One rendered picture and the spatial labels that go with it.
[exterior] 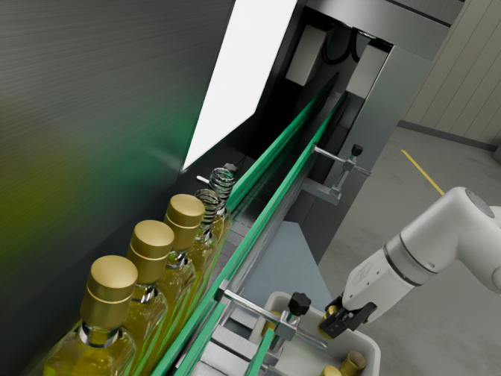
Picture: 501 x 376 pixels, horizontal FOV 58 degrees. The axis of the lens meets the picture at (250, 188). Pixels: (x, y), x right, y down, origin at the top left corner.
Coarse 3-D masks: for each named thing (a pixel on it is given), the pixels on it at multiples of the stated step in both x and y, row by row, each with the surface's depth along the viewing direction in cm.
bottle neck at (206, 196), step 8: (200, 192) 49; (208, 192) 49; (200, 200) 47; (208, 200) 50; (216, 200) 49; (208, 208) 48; (216, 208) 48; (208, 216) 48; (200, 224) 49; (208, 224) 49; (200, 232) 49; (208, 232) 50
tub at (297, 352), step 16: (272, 304) 84; (304, 320) 86; (320, 320) 85; (256, 336) 75; (320, 336) 86; (352, 336) 84; (288, 352) 84; (304, 352) 85; (320, 352) 86; (336, 352) 86; (368, 352) 83; (272, 368) 71; (288, 368) 81; (304, 368) 82; (320, 368) 83; (336, 368) 85; (368, 368) 80
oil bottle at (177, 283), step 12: (192, 264) 47; (168, 276) 44; (180, 276) 45; (192, 276) 47; (168, 288) 44; (180, 288) 45; (168, 300) 44; (180, 300) 47; (168, 312) 45; (180, 312) 50; (168, 324) 47; (168, 336) 51; (156, 348) 48; (156, 360) 50
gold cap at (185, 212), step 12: (168, 204) 42; (180, 204) 42; (192, 204) 43; (168, 216) 42; (180, 216) 41; (192, 216) 41; (180, 228) 42; (192, 228) 42; (180, 240) 43; (192, 240) 44
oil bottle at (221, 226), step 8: (224, 208) 57; (216, 216) 55; (224, 216) 56; (216, 224) 54; (224, 224) 55; (216, 232) 54; (224, 232) 56; (224, 240) 59; (216, 256) 58; (208, 280) 62; (200, 296) 62
